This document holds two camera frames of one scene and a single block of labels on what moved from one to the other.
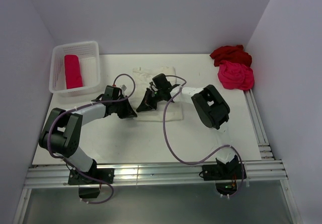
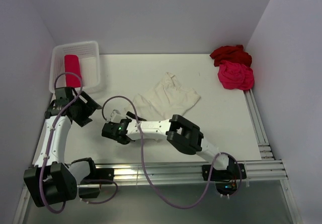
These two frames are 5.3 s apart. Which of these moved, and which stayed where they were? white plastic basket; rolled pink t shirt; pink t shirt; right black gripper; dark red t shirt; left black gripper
Moved: left black gripper; right black gripper
Stayed: pink t shirt; dark red t shirt; white plastic basket; rolled pink t shirt
